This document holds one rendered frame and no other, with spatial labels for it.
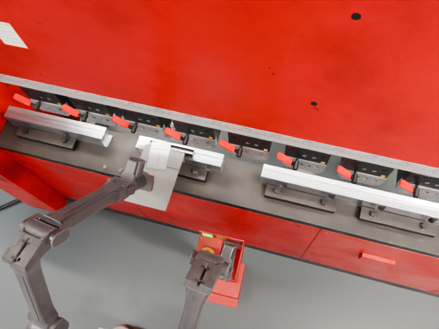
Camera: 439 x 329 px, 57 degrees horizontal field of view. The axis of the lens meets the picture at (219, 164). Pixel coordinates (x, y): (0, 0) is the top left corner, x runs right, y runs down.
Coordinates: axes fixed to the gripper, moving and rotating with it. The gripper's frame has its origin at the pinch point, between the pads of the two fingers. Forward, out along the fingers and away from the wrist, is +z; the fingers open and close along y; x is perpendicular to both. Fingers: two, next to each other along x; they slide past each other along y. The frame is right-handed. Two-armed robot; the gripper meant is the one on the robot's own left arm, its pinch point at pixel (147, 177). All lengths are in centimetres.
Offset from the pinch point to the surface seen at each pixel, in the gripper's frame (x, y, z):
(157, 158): -7.1, 0.2, 8.2
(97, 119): -19.6, 21.6, -8.8
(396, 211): -8, -100, 16
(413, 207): -11, -105, 14
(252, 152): -20.6, -40.0, -8.4
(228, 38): -51, -34, -61
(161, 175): -0.8, -3.7, 4.8
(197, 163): -7.8, -15.7, 15.0
